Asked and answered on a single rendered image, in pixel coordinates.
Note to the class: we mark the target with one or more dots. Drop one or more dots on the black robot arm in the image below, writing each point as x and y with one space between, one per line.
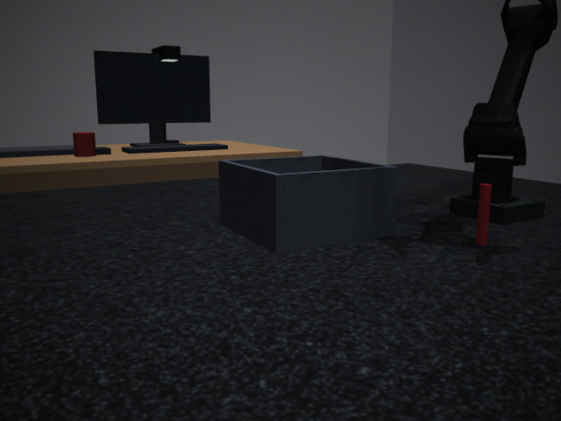
494 127

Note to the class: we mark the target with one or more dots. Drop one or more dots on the red peg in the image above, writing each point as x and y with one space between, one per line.
483 213

